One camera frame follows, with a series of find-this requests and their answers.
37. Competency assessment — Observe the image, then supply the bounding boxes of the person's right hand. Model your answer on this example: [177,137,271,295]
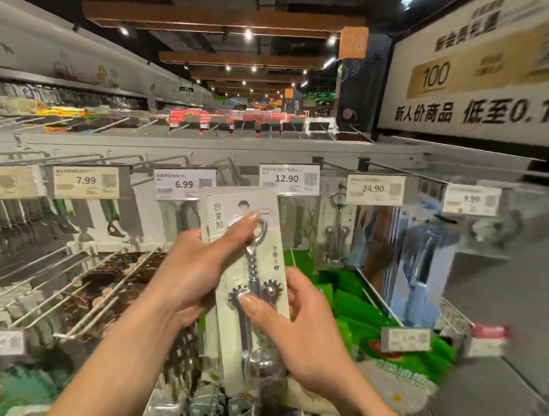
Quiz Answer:
[238,266,374,397]

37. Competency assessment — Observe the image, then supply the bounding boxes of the person's left hand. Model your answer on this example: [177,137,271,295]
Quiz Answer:
[150,210,262,331]

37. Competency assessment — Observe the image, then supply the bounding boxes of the corkscrew packet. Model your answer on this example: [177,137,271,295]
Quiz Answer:
[199,187,291,397]
[321,184,355,267]

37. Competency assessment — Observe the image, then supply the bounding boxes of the kitchen tools display rack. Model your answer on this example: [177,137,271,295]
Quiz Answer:
[0,129,549,416]

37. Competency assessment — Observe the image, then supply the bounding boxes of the group of green packets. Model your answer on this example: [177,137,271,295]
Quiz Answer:
[283,249,460,416]

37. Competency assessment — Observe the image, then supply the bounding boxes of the rows of hanging utensil packets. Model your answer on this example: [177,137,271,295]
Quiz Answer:
[0,197,202,416]

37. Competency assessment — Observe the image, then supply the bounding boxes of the blue card packets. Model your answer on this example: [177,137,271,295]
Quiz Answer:
[356,201,464,331]

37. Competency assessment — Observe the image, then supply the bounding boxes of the round steel cutter packet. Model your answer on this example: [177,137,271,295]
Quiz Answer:
[476,193,537,254]

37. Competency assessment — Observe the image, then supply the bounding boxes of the black chalkboard pillar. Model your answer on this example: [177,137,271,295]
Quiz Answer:
[335,55,391,134]

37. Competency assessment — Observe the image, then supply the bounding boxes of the white promo sign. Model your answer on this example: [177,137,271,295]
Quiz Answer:
[377,0,549,147]

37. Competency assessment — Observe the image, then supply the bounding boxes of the orange aisle number sign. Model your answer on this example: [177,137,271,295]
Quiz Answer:
[339,26,370,59]

